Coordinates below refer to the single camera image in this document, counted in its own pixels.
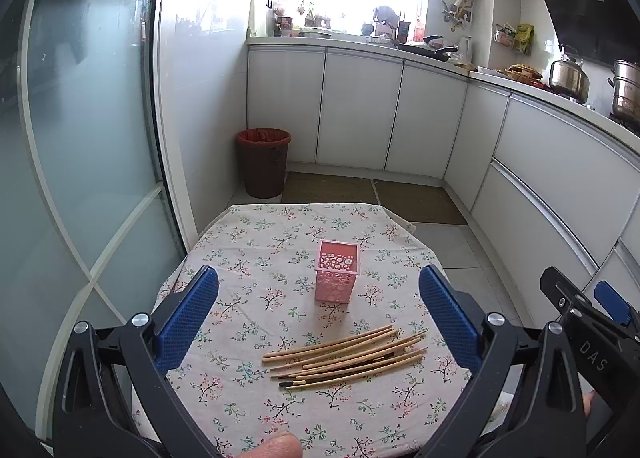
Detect white lower kitchen cabinets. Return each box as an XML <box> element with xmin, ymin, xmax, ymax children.
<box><xmin>246</xmin><ymin>37</ymin><xmax>639</xmax><ymax>321</ymax></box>

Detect person's left hand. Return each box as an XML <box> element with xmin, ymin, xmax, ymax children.
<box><xmin>236</xmin><ymin>432</ymin><xmax>303</xmax><ymax>458</ymax></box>

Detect floral tablecloth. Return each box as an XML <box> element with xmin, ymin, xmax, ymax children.
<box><xmin>130</xmin><ymin>202</ymin><xmax>513</xmax><ymax>458</ymax></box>

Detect green floor mat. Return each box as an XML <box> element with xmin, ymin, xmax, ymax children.
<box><xmin>373</xmin><ymin>181</ymin><xmax>466</xmax><ymax>225</ymax></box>
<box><xmin>281</xmin><ymin>172</ymin><xmax>378</xmax><ymax>204</ymax></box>

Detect wall rack with packets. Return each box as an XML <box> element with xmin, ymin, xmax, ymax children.
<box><xmin>494</xmin><ymin>23</ymin><xmax>535</xmax><ymax>56</ymax></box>

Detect person's right hand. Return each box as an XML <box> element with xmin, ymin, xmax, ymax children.
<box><xmin>582</xmin><ymin>390</ymin><xmax>596</xmax><ymax>417</ymax></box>

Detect left green floor mat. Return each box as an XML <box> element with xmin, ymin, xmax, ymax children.
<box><xmin>281</xmin><ymin>172</ymin><xmax>378</xmax><ymax>204</ymax></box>

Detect grey elephant figurine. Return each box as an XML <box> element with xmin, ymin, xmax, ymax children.
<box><xmin>372</xmin><ymin>6</ymin><xmax>400</xmax><ymax>38</ymax></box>

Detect brown trash bin red liner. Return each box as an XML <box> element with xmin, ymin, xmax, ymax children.
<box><xmin>235</xmin><ymin>127</ymin><xmax>292</xmax><ymax>199</ymax></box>

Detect pink perforated utensil basket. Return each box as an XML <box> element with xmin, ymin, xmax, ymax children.
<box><xmin>314</xmin><ymin>239</ymin><xmax>360</xmax><ymax>304</ymax></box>

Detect steel kettle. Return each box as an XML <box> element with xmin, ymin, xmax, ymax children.
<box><xmin>548</xmin><ymin>45</ymin><xmax>590</xmax><ymax>104</ymax></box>

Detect right green floor mat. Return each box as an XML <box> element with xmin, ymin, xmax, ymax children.
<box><xmin>373</xmin><ymin>181</ymin><xmax>466</xmax><ymax>225</ymax></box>

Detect frosted glass sliding door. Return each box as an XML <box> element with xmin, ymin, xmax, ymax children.
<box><xmin>1</xmin><ymin>0</ymin><xmax>184</xmax><ymax>441</ymax></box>

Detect black frying pan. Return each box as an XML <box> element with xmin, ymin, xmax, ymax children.
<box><xmin>398</xmin><ymin>43</ymin><xmax>458</xmax><ymax>62</ymax></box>

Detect woven basket of food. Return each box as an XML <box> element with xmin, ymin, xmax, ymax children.
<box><xmin>506</xmin><ymin>63</ymin><xmax>542</xmax><ymax>84</ymax></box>

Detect steel stock pot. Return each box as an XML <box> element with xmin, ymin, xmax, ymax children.
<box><xmin>608</xmin><ymin>59</ymin><xmax>640</xmax><ymax>122</ymax></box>

